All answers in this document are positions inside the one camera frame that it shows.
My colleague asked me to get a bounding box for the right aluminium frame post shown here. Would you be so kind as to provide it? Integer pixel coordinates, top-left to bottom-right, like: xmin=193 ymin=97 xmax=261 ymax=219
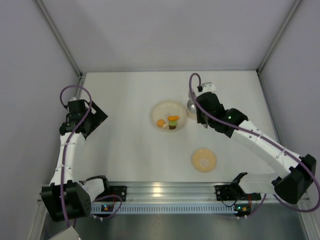
xmin=256 ymin=0 xmax=304 ymax=75

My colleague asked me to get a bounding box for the left aluminium frame post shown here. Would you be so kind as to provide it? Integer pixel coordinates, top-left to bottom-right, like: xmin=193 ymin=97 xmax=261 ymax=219
xmin=32 ymin=0 xmax=84 ymax=77

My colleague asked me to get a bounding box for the aluminium frame post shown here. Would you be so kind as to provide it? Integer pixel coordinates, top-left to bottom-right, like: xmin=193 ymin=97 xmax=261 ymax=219
xmin=256 ymin=0 xmax=304 ymax=75
xmin=32 ymin=0 xmax=84 ymax=77

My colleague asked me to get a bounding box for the beige round lid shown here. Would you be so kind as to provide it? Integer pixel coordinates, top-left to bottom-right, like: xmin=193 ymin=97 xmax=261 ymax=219
xmin=191 ymin=148 xmax=217 ymax=173

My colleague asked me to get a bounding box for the round lunch box container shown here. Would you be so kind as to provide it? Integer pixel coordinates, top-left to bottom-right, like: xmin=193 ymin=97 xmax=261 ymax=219
xmin=186 ymin=99 xmax=197 ymax=121

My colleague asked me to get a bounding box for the orange round food piece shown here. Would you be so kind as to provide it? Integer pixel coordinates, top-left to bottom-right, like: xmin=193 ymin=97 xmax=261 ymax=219
xmin=157 ymin=119 xmax=165 ymax=127

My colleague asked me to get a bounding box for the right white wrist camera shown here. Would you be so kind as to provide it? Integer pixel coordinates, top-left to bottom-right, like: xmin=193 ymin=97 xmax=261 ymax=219
xmin=197 ymin=82 xmax=216 ymax=94

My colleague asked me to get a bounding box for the cream round plate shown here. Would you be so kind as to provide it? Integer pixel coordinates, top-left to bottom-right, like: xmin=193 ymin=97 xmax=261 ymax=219
xmin=149 ymin=100 xmax=187 ymax=132

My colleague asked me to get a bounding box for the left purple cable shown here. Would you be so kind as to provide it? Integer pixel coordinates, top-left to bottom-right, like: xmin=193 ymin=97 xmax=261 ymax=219
xmin=59 ymin=84 xmax=123 ymax=227

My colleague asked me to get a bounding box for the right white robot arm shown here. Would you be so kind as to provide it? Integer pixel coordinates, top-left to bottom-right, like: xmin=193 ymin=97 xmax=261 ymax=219
xmin=191 ymin=91 xmax=317 ymax=205

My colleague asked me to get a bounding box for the slotted grey cable duct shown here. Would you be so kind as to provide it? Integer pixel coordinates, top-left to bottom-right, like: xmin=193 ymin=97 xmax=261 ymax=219
xmin=90 ymin=202 xmax=251 ymax=215

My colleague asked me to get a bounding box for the green round food piece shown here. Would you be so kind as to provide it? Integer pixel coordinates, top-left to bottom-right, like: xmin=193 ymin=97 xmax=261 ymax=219
xmin=168 ymin=120 xmax=177 ymax=128

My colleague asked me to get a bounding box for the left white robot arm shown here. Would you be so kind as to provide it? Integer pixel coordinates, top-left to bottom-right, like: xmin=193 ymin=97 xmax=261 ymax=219
xmin=40 ymin=97 xmax=111 ymax=222

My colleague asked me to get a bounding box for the aluminium mounting rail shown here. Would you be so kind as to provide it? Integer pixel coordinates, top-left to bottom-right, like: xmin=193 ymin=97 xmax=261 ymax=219
xmin=37 ymin=181 xmax=310 ymax=202

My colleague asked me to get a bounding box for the orange carrot slice food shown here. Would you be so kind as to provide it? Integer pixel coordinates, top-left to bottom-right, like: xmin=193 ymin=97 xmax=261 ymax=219
xmin=167 ymin=115 xmax=180 ymax=121

